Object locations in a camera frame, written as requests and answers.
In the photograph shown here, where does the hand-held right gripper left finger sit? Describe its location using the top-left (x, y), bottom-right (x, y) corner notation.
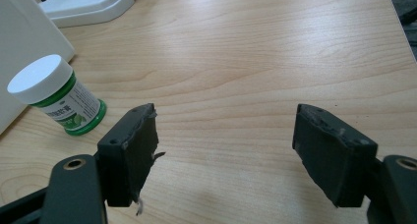
top-left (96, 102), bottom-right (166, 216)

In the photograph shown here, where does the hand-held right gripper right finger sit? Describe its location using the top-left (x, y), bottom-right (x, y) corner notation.
top-left (292, 103), bottom-right (379, 208)

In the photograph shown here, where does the green bottle with white cap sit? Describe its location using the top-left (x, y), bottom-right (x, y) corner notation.
top-left (7, 54), bottom-right (108, 137)

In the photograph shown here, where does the white box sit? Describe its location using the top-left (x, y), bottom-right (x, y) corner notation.
top-left (0, 0), bottom-right (76, 136)

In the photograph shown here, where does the white plastic base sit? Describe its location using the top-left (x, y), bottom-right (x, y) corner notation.
top-left (37, 0), bottom-right (142, 28)

